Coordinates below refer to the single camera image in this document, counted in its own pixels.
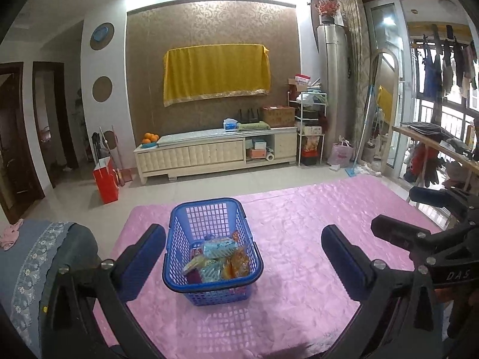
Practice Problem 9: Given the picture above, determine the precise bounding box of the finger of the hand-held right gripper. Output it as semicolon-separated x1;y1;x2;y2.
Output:
372;215;468;266
410;186;479;229

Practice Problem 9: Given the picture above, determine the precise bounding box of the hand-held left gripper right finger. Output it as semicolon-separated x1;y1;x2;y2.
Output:
320;224;435;359

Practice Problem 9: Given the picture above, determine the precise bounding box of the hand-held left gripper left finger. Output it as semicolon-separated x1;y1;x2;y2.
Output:
45;223;167;359

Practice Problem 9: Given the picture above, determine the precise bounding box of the blue plastic basket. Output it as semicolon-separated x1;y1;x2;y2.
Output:
162;198;263;306

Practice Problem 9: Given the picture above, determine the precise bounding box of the light blue red-topped snack packet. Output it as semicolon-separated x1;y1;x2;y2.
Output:
202;237;240;260

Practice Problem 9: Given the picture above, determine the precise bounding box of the long orange snack packet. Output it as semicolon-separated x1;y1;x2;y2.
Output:
222;250;250;279

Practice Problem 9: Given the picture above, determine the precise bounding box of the pile of clothes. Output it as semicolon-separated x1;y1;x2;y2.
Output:
404;144;448;185

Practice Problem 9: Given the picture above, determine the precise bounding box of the pink tablecloth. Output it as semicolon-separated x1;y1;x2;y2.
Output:
93;175;444;358

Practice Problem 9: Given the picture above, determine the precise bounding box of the mop with blue head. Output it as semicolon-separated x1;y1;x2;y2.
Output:
345;86;375;177

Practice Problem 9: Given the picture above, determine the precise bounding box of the red paper bag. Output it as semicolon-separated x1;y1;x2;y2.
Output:
93;157;119;204

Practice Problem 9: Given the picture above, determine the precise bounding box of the pink shopping bag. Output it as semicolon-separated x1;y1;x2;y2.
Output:
328;140;354;167

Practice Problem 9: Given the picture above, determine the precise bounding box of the arched floor mirror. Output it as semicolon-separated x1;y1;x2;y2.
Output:
365;48;401;174

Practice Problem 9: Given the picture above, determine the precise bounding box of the broom and dustpan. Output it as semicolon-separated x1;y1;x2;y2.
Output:
93;123;132;185

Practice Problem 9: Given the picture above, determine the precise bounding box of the grey lace chair cover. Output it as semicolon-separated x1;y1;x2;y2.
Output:
0;220;75;356

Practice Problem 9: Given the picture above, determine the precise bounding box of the cream TV cabinet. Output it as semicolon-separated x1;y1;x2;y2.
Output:
134;126;298;185

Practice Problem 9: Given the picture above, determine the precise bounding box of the white shelf rack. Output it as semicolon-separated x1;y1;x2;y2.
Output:
295;92;328;167

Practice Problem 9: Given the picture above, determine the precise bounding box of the row of hanging clothes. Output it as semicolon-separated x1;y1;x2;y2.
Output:
421;26;479;101

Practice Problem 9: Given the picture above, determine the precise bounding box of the small pink cloth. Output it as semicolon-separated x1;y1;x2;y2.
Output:
0;219;24;251

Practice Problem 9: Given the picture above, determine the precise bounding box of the tall standing air conditioner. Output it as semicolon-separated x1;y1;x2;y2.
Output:
317;24;350;165

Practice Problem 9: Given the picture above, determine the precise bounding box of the beige curtain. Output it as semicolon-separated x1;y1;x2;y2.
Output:
337;0;371;165

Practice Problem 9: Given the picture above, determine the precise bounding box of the brown cardboard box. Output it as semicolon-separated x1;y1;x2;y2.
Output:
261;105;296;128

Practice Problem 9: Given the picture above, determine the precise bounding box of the folded green cloth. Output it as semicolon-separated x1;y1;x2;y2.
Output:
238;121;271;132

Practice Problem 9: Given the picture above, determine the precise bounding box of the black router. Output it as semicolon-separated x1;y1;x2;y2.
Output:
239;108;263;124

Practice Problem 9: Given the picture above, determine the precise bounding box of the dark wooden door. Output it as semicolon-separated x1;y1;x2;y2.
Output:
0;63;46;214

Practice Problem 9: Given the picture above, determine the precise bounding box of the yellow cloth with gold trim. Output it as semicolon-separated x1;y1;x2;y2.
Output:
163;44;271;107

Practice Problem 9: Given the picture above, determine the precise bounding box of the vase of red flowers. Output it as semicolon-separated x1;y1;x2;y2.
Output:
315;0;340;25

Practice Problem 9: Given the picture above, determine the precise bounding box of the wooden drying rail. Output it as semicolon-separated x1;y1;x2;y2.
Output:
391;121;479;191

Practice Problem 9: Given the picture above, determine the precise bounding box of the dark wooden door frame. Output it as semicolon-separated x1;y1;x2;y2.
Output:
33;61;79;188

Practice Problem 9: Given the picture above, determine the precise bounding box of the plain round wall disc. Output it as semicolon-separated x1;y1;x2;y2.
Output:
92;76;113;102

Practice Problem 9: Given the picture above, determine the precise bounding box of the round wall disc with plate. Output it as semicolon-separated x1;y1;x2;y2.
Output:
90;22;115;50

